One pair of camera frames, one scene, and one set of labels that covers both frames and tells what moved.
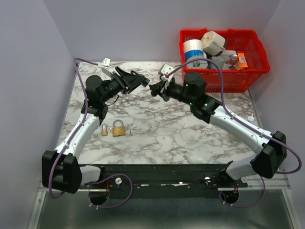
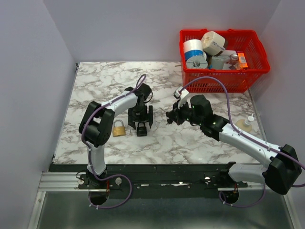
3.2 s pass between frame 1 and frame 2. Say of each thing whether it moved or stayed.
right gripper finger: moved
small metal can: stayed
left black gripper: moved
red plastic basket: stayed
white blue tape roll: stayed
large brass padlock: stayed
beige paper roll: stayed
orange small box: stayed
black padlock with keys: moved
